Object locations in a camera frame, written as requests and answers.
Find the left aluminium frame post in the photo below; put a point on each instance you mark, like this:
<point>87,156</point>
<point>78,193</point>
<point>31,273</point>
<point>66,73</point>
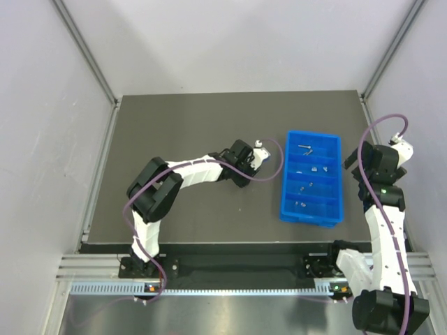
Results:
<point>84,49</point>

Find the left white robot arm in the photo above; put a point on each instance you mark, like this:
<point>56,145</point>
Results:
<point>155,189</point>

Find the blue compartment bin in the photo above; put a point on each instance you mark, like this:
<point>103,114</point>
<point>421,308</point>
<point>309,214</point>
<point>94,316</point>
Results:
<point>324,200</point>

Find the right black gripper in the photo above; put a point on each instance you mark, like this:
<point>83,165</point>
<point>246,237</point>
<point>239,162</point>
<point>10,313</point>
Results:
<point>358,158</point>

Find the right aluminium frame post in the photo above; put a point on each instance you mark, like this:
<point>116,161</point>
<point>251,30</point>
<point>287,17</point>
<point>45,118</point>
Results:
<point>398,38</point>

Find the aluminium frame post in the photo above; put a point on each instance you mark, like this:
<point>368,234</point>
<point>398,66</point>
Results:
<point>398,38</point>
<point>84,49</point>

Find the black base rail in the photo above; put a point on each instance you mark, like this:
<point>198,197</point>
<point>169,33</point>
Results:
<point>304,260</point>

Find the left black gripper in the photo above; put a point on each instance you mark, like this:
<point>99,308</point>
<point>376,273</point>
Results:
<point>240,178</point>

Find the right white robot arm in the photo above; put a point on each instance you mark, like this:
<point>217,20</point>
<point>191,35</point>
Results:
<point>385,300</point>

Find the grey slotted cable duct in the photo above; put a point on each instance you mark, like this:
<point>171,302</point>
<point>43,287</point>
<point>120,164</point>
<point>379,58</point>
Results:
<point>319,287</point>

